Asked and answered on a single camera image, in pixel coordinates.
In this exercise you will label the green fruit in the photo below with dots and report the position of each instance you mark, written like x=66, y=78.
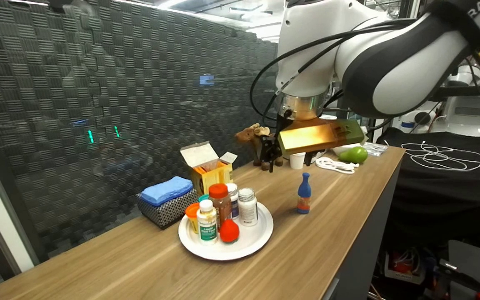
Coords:
x=356, y=155

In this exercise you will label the white paper cup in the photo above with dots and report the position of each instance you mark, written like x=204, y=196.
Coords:
x=297, y=160

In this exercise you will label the brown moose plush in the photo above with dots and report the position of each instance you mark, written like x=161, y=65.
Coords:
x=259, y=145

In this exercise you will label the yellow orange cardboard box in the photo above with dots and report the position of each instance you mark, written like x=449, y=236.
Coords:
x=209, y=168

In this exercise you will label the small blue-capped bottle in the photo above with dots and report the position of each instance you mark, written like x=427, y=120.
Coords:
x=247, y=208

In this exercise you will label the orange strawberry plushie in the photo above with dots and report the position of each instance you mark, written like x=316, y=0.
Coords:
x=229, y=231

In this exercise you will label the brown spice bottle orange cap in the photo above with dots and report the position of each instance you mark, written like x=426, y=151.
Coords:
x=221, y=201

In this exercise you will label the blue-topped toy bottle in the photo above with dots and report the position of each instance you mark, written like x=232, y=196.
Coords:
x=304, y=191

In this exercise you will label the black draped table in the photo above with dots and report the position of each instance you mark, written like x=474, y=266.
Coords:
x=446, y=188

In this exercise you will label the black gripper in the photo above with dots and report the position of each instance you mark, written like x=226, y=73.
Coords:
x=284, y=121

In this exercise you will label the blue sponge cloth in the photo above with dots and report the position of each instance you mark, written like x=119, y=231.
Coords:
x=166, y=190

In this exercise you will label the white paper plate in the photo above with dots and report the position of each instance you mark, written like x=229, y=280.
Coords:
x=251, y=238

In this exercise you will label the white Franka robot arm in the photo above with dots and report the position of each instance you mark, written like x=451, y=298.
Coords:
x=362, y=55

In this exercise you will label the white pill bottle purple label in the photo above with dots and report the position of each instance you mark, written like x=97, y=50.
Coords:
x=232, y=196

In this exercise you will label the white bottle with green label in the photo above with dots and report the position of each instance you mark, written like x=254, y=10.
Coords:
x=207, y=221

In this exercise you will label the yellow play-doh tub teal lid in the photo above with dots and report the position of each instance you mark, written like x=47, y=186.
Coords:
x=204, y=196

